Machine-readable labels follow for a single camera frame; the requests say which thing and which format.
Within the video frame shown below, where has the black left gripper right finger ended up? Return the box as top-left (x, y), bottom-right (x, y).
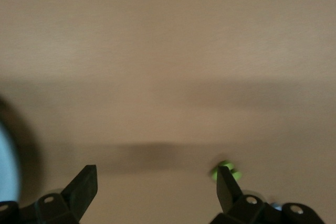
top-left (209, 166), bottom-right (326, 224)

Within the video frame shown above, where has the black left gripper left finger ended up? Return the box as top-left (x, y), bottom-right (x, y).
top-left (0, 165), bottom-right (98, 224)

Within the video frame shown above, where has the green foam letter u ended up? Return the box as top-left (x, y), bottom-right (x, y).
top-left (211, 159), bottom-right (243, 182)

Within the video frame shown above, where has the blue plate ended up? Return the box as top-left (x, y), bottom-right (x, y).
top-left (0, 120), bottom-right (22, 205)

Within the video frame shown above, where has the brown table mat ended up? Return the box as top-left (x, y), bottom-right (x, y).
top-left (0, 0), bottom-right (336, 224)

